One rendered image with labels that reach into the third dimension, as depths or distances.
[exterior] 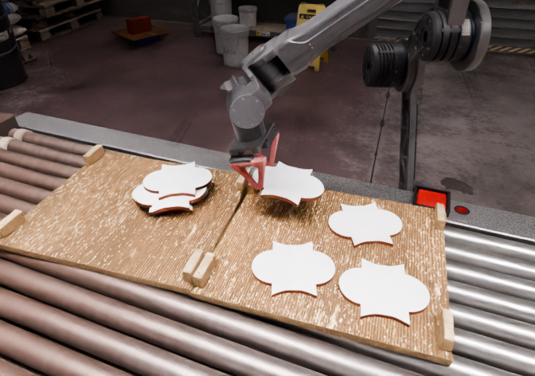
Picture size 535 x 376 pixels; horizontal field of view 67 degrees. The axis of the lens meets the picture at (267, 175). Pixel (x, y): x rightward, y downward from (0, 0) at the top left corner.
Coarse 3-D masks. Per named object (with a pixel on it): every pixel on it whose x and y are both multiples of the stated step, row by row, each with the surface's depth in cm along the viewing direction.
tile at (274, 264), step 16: (256, 256) 73; (272, 256) 73; (288, 256) 73; (304, 256) 73; (320, 256) 73; (256, 272) 70; (272, 272) 70; (288, 272) 70; (304, 272) 70; (320, 272) 70; (272, 288) 67; (288, 288) 67; (304, 288) 67
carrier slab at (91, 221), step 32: (96, 160) 101; (128, 160) 101; (160, 160) 101; (64, 192) 90; (96, 192) 90; (128, 192) 90; (224, 192) 90; (32, 224) 81; (64, 224) 81; (96, 224) 81; (128, 224) 81; (160, 224) 81; (192, 224) 81; (224, 224) 81; (32, 256) 76; (64, 256) 74; (96, 256) 74; (128, 256) 74; (160, 256) 74
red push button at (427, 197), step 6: (420, 192) 91; (426, 192) 91; (432, 192) 91; (420, 198) 89; (426, 198) 89; (432, 198) 89; (438, 198) 89; (444, 198) 89; (426, 204) 88; (432, 204) 88; (444, 204) 88
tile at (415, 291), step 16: (352, 272) 70; (368, 272) 70; (384, 272) 70; (400, 272) 70; (352, 288) 67; (368, 288) 67; (384, 288) 67; (400, 288) 67; (416, 288) 67; (368, 304) 64; (384, 304) 64; (400, 304) 64; (416, 304) 64; (400, 320) 62
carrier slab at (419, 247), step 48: (336, 192) 90; (240, 240) 78; (288, 240) 78; (336, 240) 78; (432, 240) 78; (192, 288) 68; (240, 288) 68; (336, 288) 68; (432, 288) 68; (384, 336) 61; (432, 336) 61
